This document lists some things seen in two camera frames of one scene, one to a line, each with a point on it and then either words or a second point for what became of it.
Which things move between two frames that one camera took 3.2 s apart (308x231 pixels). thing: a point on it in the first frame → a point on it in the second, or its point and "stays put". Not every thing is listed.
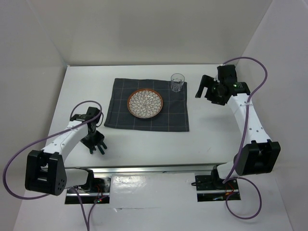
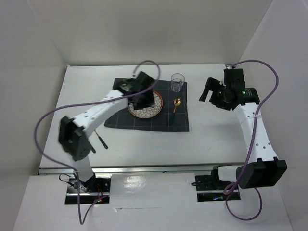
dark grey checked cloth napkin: [173, 114] stays put
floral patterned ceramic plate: [145, 103] stays put
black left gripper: [99, 138] → [149, 101]
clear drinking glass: [177, 82] stays put
